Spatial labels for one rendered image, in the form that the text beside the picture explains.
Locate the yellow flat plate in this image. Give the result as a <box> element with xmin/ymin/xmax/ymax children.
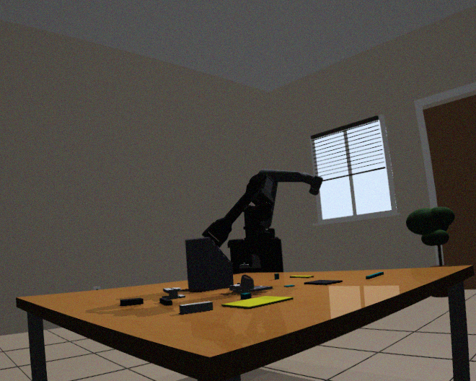
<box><xmin>221</xmin><ymin>296</ymin><xmax>293</xmax><ymax>309</ymax></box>

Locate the teal flat bar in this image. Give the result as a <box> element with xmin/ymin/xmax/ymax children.
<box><xmin>366</xmin><ymin>272</ymin><xmax>384</xmax><ymax>279</ymax></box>

